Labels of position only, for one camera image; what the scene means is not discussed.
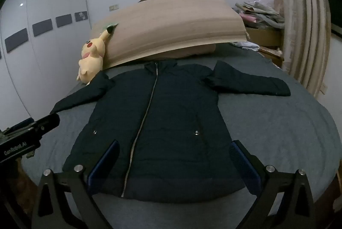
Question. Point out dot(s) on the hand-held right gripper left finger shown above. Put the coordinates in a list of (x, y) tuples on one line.
[(104, 164)]

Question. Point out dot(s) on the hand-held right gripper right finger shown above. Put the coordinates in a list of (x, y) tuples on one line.
[(243, 167)]

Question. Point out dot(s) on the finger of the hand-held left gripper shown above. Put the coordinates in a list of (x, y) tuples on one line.
[(49, 120)]

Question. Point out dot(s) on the dark navy zip jacket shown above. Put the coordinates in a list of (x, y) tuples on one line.
[(173, 111)]

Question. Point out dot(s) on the pile of clothes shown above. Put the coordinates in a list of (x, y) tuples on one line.
[(261, 9)]

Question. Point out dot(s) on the white wardrobe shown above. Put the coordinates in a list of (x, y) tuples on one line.
[(40, 68)]

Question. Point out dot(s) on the yellow plush toy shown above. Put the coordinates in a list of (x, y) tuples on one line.
[(90, 58)]

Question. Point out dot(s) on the plain dark wardrobe panel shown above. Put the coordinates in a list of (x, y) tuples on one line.
[(16, 40), (64, 20), (42, 27)]

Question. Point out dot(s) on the floral dark wardrobe panel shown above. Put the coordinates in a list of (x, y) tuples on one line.
[(81, 16)]

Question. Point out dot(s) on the white cloth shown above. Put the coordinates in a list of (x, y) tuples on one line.
[(244, 45)]

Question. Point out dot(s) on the brown pillow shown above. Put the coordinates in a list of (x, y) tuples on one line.
[(187, 52)]

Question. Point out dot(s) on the wooden cabinet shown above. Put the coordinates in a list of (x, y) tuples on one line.
[(264, 36)]

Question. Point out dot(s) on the beige curtain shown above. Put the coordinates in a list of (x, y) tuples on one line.
[(302, 31)]

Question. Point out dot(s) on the light wooden headboard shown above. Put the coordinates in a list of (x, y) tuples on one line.
[(173, 26)]

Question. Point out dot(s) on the wall socket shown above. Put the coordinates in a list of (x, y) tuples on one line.
[(114, 7), (323, 88)]

